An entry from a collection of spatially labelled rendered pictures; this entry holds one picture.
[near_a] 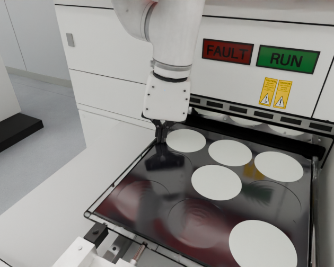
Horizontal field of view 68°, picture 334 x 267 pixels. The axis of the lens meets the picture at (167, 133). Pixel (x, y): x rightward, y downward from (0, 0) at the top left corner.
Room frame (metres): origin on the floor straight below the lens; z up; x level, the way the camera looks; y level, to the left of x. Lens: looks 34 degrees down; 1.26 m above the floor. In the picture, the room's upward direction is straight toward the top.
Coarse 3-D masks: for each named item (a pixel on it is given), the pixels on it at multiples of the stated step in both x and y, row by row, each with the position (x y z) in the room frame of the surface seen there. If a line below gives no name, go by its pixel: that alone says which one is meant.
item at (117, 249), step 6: (120, 240) 0.27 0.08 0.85; (126, 240) 0.27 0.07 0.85; (114, 246) 0.26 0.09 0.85; (120, 246) 0.26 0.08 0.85; (126, 246) 0.27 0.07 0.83; (108, 252) 0.25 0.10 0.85; (114, 252) 0.25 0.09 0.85; (120, 252) 0.25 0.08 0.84; (108, 258) 0.23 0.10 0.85; (114, 258) 0.24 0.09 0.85; (120, 258) 0.25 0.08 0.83
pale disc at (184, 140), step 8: (168, 136) 0.53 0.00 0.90; (176, 136) 0.53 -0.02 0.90; (184, 136) 0.53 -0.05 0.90; (192, 136) 0.53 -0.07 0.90; (200, 136) 0.53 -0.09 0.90; (168, 144) 0.49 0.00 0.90; (176, 144) 0.49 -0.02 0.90; (184, 144) 0.49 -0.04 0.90; (192, 144) 0.50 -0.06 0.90; (200, 144) 0.50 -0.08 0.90
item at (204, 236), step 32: (192, 128) 0.57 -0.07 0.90; (160, 160) 0.44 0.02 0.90; (192, 160) 0.43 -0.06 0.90; (128, 192) 0.34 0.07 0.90; (160, 192) 0.34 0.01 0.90; (192, 192) 0.34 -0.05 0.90; (256, 192) 0.34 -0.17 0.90; (288, 192) 0.34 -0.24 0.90; (128, 224) 0.27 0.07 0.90; (160, 224) 0.27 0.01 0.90; (192, 224) 0.27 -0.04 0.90; (224, 224) 0.27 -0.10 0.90; (288, 224) 0.27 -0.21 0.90; (192, 256) 0.21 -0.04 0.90; (224, 256) 0.21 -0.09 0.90
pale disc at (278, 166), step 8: (264, 152) 0.46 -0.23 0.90; (272, 152) 0.46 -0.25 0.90; (256, 160) 0.44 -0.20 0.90; (264, 160) 0.44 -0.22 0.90; (272, 160) 0.44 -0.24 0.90; (280, 160) 0.44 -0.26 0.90; (288, 160) 0.44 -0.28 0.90; (264, 168) 0.41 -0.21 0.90; (272, 168) 0.41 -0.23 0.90; (280, 168) 0.41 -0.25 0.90; (288, 168) 0.41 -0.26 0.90; (296, 168) 0.41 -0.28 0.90; (272, 176) 0.38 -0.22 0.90; (280, 176) 0.38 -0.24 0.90; (288, 176) 0.38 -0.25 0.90; (296, 176) 0.38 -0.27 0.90
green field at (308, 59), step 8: (264, 48) 0.55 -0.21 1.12; (272, 48) 0.54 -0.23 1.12; (264, 56) 0.55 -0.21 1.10; (272, 56) 0.54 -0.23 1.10; (280, 56) 0.53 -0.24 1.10; (288, 56) 0.53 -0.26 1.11; (296, 56) 0.52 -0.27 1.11; (304, 56) 0.51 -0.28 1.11; (312, 56) 0.51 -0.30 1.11; (264, 64) 0.55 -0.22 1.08; (272, 64) 0.54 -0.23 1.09; (280, 64) 0.53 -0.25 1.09; (288, 64) 0.53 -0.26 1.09; (296, 64) 0.52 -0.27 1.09; (304, 64) 0.51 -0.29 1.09; (312, 64) 0.51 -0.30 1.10
